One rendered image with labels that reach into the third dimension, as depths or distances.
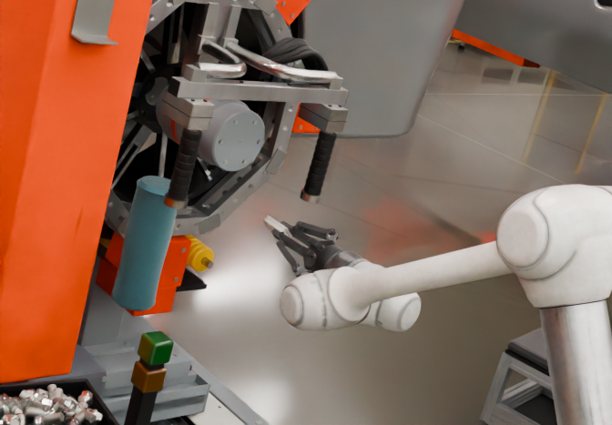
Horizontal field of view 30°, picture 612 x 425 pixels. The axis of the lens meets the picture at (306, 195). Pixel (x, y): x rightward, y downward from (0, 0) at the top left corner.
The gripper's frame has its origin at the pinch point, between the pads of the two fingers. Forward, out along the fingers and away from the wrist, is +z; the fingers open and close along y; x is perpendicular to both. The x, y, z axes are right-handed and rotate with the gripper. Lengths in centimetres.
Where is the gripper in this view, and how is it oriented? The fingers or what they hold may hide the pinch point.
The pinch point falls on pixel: (277, 227)
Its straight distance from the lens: 247.0
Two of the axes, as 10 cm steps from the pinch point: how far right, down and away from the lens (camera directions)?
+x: -3.4, -6.3, -6.9
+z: -6.3, -3.9, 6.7
